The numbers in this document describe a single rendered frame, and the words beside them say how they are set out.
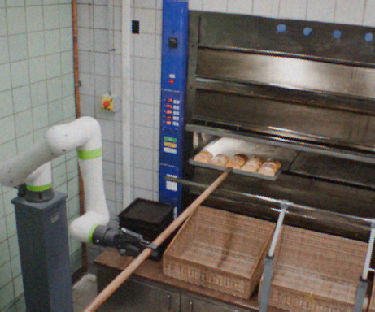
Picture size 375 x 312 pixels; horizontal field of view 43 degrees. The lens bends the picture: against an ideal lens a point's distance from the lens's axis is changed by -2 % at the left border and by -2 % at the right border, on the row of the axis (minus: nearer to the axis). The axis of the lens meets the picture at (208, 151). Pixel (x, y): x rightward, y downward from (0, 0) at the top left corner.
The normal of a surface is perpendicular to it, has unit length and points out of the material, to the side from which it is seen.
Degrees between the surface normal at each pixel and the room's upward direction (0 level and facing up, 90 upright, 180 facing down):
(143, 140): 90
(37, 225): 90
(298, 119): 70
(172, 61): 90
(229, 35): 90
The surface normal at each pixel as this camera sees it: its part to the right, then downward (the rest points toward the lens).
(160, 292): -0.37, 0.32
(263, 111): -0.33, -0.04
